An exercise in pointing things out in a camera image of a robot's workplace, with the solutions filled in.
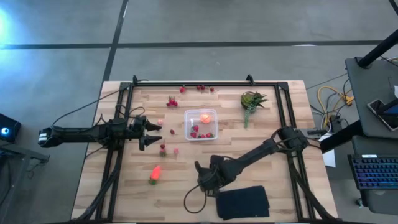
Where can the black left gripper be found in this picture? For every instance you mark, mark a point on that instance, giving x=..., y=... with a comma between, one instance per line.
x=138, y=129

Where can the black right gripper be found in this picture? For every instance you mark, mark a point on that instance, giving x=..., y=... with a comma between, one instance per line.
x=214, y=177

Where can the clear plastic tupperware container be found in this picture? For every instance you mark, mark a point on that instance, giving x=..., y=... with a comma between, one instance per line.
x=213, y=123

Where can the orange pink toy peach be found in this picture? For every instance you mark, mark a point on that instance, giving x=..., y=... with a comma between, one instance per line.
x=206, y=118

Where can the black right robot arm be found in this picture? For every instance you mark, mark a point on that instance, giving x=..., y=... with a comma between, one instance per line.
x=255, y=152

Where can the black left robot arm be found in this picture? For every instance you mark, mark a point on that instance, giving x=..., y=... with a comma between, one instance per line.
x=77, y=134

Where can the pink toy raspberry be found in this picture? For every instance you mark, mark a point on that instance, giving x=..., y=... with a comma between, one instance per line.
x=160, y=122
x=176, y=151

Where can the pink toy fruit green leaf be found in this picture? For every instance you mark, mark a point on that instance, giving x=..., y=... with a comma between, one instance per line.
x=162, y=152

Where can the orange toy carrot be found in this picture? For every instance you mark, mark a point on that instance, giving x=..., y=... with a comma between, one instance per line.
x=155, y=174

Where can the dark folded cloth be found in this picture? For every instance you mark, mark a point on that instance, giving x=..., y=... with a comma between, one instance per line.
x=242, y=202

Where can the potted succulent plant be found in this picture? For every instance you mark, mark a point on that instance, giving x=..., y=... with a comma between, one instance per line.
x=248, y=99

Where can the grey metal stand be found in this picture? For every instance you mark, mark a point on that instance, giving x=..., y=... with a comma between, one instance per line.
x=25, y=155

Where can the white paper sheet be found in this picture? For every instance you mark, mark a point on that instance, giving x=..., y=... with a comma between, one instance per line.
x=329, y=158

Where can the black speaker one blue light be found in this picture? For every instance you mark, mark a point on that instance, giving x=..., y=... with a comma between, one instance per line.
x=12, y=124

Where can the black stand leg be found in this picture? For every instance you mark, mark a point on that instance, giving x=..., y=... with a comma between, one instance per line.
x=342, y=138

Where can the backlit computer keyboard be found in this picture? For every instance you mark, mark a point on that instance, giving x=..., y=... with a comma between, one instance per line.
x=376, y=172

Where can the grey desk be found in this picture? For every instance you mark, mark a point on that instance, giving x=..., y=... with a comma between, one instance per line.
x=367, y=90

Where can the black smartphone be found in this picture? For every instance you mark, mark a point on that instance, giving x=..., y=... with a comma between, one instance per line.
x=382, y=114

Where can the black stand pole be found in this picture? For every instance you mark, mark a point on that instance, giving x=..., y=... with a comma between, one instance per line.
x=377, y=49

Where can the black aluminium table frame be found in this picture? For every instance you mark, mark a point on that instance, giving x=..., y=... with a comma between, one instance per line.
x=202, y=84

